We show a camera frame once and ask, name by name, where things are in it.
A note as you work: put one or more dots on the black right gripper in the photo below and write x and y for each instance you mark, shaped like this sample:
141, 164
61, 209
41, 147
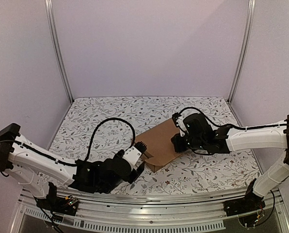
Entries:
179, 142

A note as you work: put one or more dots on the left aluminium corner post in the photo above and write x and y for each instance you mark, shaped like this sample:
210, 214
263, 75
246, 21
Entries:
57, 49

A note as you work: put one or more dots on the brown cardboard box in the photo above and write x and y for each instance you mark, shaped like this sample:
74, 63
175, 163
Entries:
160, 150

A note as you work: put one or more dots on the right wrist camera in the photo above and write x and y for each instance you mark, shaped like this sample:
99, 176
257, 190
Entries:
178, 121

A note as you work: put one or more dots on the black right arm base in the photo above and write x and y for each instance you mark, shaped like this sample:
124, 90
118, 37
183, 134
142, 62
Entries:
251, 205

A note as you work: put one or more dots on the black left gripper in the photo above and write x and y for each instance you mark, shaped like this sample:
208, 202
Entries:
136, 174

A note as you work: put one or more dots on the aluminium front table rail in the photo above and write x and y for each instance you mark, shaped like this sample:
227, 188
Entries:
187, 213

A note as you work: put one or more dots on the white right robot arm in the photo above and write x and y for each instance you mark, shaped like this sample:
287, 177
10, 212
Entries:
196, 133

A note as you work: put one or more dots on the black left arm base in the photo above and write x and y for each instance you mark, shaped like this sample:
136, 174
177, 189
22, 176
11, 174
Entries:
54, 203

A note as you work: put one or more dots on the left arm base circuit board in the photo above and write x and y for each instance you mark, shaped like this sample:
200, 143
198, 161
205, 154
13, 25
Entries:
70, 201

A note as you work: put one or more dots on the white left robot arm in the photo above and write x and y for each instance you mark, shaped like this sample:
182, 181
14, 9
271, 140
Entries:
24, 160

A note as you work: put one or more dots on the aluminium corner post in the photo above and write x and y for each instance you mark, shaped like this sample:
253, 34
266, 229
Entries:
243, 50
57, 49

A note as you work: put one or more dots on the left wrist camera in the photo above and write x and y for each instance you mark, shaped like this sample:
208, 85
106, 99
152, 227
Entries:
133, 154

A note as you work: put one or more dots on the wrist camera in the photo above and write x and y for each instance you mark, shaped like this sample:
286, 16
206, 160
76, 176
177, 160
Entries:
178, 121
133, 154

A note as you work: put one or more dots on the right aluminium corner post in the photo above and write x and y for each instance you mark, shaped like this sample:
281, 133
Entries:
243, 50

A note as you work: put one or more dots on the floral patterned table mat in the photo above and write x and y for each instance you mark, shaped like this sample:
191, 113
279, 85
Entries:
99, 127

